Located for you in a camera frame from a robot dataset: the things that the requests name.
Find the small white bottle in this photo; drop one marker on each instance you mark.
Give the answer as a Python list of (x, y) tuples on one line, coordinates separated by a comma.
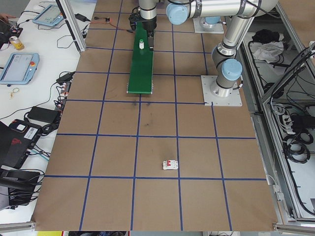
[(141, 44)]

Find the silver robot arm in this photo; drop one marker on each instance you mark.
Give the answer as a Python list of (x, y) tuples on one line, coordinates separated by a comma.
[(233, 32)]

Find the person hand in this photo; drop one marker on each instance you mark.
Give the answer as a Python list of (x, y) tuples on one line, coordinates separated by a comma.
[(5, 17)]

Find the green belt conveyor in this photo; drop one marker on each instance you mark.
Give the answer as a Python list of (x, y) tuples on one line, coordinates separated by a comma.
[(140, 73)]

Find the small black sensor module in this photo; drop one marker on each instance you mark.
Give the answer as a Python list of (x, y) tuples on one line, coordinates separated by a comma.
[(107, 19)]

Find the small black power adapter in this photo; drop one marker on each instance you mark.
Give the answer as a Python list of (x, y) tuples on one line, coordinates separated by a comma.
[(80, 16)]

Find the black plug adapter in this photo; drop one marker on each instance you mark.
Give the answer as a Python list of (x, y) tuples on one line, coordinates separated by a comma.
[(65, 76)]

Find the blue grey teach pendant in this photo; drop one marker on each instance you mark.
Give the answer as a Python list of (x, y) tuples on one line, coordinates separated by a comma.
[(17, 68), (48, 15)]

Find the black power strip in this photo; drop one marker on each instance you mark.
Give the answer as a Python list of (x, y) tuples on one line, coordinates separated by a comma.
[(61, 98)]

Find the black cloth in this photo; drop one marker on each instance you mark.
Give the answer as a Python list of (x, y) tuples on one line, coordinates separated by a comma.
[(267, 35)]

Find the white cloth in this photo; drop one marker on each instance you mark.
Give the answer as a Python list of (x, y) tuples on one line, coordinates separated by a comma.
[(267, 52)]

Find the white red circuit breaker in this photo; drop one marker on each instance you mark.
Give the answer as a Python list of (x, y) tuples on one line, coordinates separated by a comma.
[(169, 166)]

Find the large black power brick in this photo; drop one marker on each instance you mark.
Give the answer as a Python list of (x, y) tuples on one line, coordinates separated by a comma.
[(43, 114)]

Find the yellow beverage can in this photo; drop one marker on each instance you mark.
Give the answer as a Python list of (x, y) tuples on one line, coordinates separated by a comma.
[(17, 44)]

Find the small black circuit board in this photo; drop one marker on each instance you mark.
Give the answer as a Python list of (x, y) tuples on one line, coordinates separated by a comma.
[(15, 30)]

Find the white power strip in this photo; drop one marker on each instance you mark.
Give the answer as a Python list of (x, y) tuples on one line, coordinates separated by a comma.
[(286, 121)]

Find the black computer red logo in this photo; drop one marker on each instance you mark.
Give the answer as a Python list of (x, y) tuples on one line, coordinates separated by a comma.
[(14, 145)]

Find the black docking device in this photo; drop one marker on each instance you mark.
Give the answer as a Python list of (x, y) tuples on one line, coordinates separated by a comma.
[(17, 179)]

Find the grey connector box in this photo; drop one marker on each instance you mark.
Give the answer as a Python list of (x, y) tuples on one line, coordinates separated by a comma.
[(278, 194)]

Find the aluminium profile bar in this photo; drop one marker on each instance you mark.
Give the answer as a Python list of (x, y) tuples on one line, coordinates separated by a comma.
[(17, 226), (295, 226)]

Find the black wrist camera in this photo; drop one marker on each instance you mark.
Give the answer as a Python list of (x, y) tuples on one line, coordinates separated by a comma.
[(133, 20)]

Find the white square base plate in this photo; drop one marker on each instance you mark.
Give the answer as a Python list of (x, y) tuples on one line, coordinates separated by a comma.
[(216, 29), (233, 100)]

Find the aluminium profile post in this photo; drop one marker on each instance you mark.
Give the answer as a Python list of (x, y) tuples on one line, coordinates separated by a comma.
[(73, 27)]

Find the V-shaped metal bar frame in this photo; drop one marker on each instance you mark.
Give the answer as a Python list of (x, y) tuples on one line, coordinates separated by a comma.
[(267, 100)]

